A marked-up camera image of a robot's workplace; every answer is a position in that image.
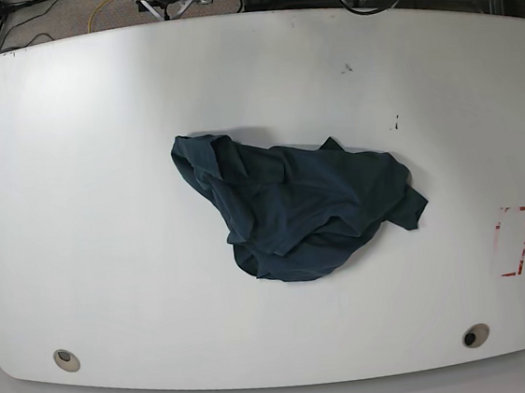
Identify dark teal T-shirt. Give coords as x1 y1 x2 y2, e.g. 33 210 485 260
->
171 134 428 283

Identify right table cable grommet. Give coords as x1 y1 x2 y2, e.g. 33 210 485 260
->
461 323 490 349

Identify yellow cable on floor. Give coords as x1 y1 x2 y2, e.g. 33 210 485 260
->
84 0 134 34

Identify left table cable grommet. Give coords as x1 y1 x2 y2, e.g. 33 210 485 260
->
53 349 81 372

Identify table cable grommet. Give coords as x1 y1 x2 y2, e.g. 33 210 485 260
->
461 323 490 349
53 349 81 372

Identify red tape rectangle marking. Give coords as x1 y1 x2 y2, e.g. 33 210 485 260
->
492 206 525 278

